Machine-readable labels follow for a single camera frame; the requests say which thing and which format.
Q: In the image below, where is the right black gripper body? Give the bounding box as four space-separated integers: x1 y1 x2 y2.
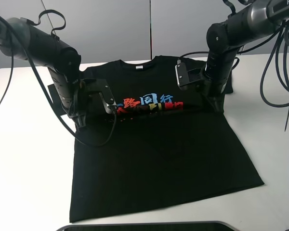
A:
203 50 235 113

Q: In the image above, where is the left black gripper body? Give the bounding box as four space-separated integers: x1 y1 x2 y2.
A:
49 67 88 128

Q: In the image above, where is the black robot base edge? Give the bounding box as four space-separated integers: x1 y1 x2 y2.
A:
58 222 237 231

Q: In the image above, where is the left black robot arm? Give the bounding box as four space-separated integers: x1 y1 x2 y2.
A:
0 18 86 128

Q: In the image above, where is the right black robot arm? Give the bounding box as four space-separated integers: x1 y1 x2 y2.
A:
203 0 289 112

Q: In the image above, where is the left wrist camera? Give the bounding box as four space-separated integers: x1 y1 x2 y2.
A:
83 78 117 114

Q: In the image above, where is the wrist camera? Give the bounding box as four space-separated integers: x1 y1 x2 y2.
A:
83 78 117 114
175 60 204 90

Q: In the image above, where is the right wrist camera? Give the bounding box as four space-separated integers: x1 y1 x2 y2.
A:
175 60 204 90

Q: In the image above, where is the left black camera cable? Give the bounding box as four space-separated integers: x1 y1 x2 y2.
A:
0 9 118 147

